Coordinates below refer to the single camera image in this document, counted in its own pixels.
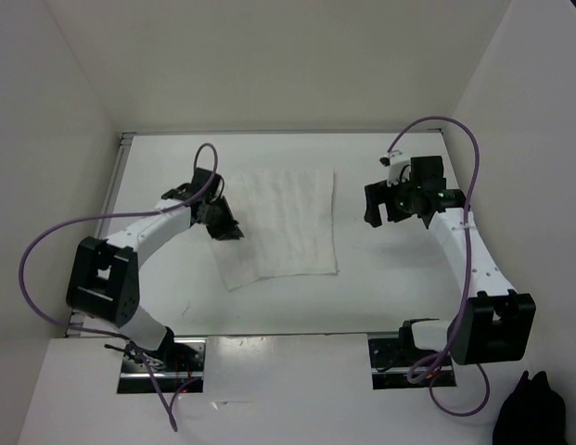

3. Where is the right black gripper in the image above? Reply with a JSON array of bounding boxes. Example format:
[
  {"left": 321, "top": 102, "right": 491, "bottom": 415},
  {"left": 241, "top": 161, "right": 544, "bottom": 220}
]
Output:
[{"left": 364, "top": 172, "right": 420, "bottom": 227}]

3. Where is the white pleated skirt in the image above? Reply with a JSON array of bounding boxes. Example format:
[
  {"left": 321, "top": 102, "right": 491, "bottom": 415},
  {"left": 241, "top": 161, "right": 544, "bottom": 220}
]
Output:
[{"left": 211, "top": 167, "right": 338, "bottom": 291}]

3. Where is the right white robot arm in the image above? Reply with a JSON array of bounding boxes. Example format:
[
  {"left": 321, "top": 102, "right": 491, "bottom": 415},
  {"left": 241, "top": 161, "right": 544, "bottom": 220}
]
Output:
[{"left": 364, "top": 151, "right": 536, "bottom": 365}]

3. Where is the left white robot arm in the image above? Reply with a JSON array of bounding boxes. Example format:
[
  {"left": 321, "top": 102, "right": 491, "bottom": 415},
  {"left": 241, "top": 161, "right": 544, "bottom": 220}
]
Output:
[{"left": 66, "top": 168, "right": 244, "bottom": 371}]

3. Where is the black cloth bag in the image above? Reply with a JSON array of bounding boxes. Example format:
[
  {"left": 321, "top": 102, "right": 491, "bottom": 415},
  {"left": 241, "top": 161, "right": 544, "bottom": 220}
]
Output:
[{"left": 492, "top": 371, "right": 568, "bottom": 444}]

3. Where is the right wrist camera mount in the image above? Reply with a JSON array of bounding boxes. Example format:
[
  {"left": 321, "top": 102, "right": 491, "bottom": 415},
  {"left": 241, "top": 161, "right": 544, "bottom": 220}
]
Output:
[{"left": 379, "top": 149, "right": 411, "bottom": 186}]

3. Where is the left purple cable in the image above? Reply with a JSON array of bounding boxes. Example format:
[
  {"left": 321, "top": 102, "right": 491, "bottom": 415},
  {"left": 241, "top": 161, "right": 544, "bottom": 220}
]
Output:
[{"left": 19, "top": 142, "right": 219, "bottom": 432}]

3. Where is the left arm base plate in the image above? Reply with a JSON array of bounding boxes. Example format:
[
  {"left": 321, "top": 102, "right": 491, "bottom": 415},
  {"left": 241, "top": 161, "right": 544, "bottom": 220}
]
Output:
[{"left": 104, "top": 337, "right": 207, "bottom": 395}]

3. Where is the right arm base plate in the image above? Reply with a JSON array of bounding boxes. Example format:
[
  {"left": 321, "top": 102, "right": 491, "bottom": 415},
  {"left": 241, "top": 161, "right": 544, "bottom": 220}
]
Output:
[{"left": 367, "top": 335, "right": 435, "bottom": 390}]

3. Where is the aluminium table frame rail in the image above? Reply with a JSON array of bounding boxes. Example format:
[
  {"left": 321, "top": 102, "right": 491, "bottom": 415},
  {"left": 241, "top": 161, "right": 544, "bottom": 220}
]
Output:
[{"left": 64, "top": 132, "right": 135, "bottom": 337}]

